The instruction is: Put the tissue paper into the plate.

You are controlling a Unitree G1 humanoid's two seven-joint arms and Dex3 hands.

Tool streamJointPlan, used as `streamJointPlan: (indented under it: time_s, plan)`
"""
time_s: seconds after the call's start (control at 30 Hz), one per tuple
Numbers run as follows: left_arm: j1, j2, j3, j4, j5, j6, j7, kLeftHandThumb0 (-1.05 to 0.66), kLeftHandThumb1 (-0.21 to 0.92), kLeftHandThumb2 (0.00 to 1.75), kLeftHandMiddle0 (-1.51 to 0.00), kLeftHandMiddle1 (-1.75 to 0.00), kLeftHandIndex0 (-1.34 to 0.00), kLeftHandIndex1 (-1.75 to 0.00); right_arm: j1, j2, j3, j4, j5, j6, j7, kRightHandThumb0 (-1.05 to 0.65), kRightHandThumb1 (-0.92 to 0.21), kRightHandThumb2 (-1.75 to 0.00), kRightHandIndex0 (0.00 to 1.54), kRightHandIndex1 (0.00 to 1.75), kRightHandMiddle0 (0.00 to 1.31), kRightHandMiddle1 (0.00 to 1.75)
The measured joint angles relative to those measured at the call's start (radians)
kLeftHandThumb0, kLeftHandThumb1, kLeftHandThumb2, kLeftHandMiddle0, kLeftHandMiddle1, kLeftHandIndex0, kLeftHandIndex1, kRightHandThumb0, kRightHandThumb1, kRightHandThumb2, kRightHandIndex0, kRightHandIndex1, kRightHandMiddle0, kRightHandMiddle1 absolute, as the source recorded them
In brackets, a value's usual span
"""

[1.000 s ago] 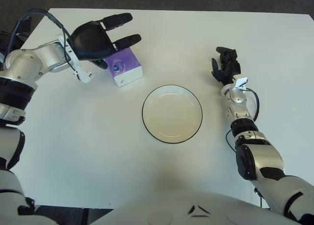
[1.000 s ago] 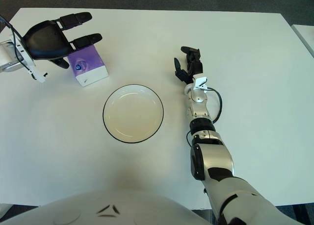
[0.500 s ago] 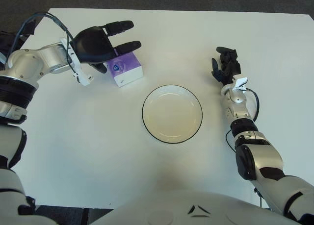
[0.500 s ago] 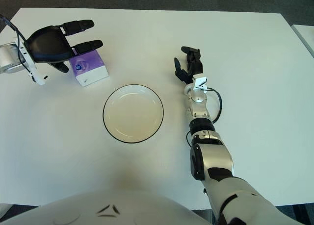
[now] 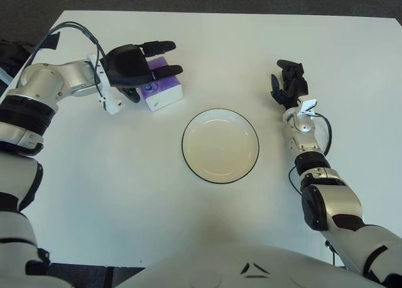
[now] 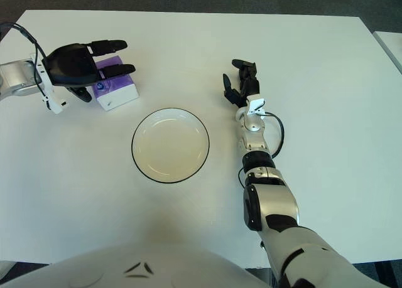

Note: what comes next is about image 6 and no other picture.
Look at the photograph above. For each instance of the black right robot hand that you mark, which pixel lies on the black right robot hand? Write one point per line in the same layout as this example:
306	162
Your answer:
251	85

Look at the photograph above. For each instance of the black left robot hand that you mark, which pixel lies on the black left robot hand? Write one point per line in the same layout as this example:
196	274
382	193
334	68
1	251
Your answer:
70	65

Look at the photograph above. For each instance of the purple white tissue pack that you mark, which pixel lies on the purple white tissue pack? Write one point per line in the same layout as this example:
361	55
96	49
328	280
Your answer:
122	95

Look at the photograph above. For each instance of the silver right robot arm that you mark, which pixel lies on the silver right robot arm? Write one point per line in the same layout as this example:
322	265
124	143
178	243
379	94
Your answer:
256	143

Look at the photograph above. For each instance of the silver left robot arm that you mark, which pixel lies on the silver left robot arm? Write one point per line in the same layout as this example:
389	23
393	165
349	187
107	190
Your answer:
15	77

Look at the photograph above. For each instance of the white plate black rim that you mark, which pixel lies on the white plate black rim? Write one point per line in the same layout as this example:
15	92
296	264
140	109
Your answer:
169	145

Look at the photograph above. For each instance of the white side table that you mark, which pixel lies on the white side table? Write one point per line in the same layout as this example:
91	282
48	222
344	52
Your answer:
392	46

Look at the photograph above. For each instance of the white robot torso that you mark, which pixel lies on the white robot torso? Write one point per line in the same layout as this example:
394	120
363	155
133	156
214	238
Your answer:
157	266

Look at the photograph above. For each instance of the black table leg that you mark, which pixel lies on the black table leg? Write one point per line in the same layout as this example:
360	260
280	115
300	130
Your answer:
384	272

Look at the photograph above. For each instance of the right wrist white bracket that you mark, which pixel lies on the right wrist white bracket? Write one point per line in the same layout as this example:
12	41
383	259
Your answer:
255	104

